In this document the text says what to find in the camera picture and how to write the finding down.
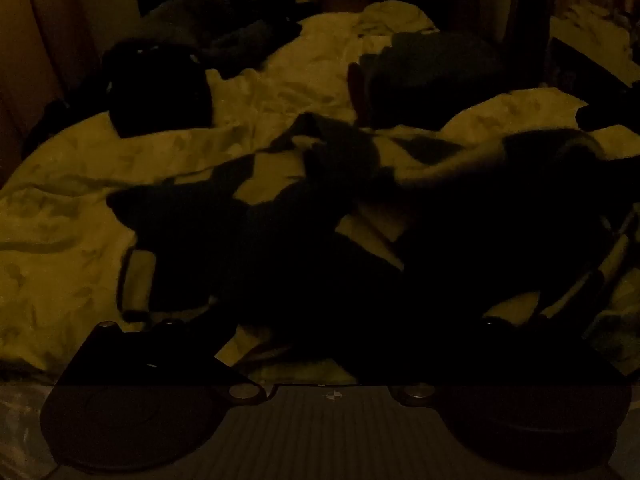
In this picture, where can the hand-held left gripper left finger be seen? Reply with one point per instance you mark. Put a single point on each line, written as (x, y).
(137, 280)

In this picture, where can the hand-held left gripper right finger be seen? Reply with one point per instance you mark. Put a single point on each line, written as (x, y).
(480, 355)

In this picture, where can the black white checkered cloth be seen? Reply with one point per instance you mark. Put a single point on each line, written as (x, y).
(280, 260)

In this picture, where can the person's right forearm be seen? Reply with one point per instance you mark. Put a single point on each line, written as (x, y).
(450, 165)

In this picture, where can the dark clothes pile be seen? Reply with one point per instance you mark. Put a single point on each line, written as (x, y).
(220, 30)

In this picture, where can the pale bed duvet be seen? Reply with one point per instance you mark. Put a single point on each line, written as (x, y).
(65, 240)

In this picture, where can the black bag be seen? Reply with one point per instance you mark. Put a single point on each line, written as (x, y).
(157, 90)

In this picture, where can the panelled wooden wardrobe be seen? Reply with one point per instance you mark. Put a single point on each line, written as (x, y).
(40, 50)

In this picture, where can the dark pillow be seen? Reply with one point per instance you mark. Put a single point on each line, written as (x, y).
(435, 75)

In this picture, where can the cluttered side table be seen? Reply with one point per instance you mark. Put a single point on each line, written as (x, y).
(595, 40)

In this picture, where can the white pillow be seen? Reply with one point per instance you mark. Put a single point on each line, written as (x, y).
(395, 17)

